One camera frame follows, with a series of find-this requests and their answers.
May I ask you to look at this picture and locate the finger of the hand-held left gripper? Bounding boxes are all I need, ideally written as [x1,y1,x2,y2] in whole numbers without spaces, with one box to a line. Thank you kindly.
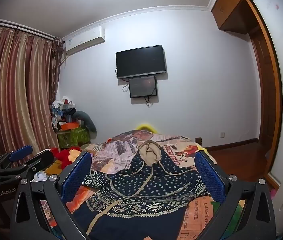
[0,149,55,183]
[0,145,33,170]

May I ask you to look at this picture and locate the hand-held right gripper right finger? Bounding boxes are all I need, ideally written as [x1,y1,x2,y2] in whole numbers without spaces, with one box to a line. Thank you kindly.
[194,149,277,240]

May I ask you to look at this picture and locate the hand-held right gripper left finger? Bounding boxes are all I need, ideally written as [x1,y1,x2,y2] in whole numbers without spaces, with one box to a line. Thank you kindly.
[10,151,93,240]

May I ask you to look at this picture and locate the navy patterned hoodie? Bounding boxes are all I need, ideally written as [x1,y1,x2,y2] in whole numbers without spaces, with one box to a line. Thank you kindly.
[72,140,213,240]

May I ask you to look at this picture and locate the cardboard box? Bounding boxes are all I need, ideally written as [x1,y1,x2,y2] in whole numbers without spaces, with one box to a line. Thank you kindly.
[44,164,65,177]

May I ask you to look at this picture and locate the red plush toy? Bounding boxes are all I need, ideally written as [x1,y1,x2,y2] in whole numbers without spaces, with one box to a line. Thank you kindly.
[50,147,82,170]

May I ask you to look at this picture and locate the orange box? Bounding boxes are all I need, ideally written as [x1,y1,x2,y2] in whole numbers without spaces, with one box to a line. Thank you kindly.
[61,122,80,131]

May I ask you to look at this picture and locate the printed blanket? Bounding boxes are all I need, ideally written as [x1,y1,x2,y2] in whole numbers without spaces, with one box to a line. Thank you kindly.
[44,129,247,240]

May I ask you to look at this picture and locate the pile of household clutter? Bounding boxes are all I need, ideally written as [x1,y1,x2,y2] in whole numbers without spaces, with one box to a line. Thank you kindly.
[50,95,77,130]

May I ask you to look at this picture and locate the grey plush toy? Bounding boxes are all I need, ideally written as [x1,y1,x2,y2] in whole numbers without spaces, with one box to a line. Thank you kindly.
[73,110,97,133]

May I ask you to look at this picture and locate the striped curtain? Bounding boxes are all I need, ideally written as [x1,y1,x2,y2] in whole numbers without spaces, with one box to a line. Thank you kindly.
[0,24,64,170]

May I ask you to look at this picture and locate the yellow cushion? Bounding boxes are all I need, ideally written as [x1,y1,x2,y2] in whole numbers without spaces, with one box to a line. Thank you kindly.
[136,124,157,133]

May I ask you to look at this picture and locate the wooden door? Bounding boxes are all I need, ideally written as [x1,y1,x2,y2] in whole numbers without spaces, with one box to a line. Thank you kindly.
[244,0,283,190]

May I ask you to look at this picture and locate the small black monitor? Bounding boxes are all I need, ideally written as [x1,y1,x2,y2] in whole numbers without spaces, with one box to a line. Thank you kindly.
[128,75,157,98]

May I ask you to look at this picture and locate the white air conditioner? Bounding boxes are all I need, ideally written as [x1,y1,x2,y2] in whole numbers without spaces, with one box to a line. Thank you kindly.
[62,26,105,56]

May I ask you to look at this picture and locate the large black television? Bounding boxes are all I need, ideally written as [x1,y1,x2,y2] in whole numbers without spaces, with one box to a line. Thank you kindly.
[115,45,167,79]

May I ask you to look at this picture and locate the wooden overhead cabinet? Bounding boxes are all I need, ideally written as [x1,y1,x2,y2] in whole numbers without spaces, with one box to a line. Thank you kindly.
[211,0,259,34]

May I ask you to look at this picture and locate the curtain rail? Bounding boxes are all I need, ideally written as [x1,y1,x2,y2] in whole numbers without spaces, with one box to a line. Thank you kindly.
[0,17,64,43]

